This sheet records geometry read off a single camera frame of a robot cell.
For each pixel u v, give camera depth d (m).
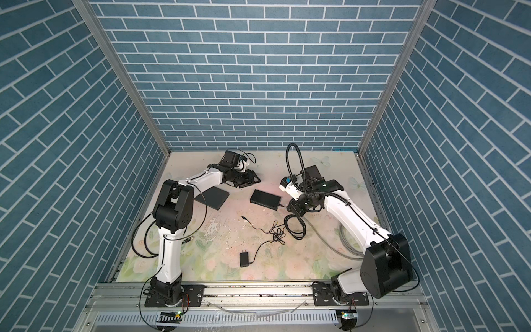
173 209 0.57
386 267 0.41
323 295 0.74
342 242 0.87
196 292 0.74
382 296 0.42
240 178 0.90
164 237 0.55
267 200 1.00
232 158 0.85
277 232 0.89
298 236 0.82
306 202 0.69
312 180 0.64
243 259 0.81
